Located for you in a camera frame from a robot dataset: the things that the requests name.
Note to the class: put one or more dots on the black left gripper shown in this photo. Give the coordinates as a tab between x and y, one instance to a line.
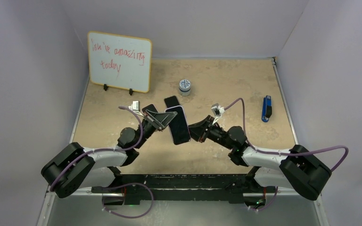
161	121

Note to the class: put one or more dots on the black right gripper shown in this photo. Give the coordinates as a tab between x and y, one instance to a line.
199	130

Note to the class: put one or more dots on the purple phone black screen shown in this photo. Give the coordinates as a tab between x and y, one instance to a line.
178	126

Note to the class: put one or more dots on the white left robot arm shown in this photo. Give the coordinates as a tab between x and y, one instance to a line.
67	171

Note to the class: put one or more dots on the small black phone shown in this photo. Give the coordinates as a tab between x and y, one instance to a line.
150	107

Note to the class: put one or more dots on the phone in pink case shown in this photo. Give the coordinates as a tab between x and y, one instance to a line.
171	101

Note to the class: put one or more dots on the blue black stapler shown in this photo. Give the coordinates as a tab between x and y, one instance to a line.
266	108

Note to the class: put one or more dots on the orange framed whiteboard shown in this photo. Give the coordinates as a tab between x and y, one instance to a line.
119	61

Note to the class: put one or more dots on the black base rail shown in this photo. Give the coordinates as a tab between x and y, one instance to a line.
231	188

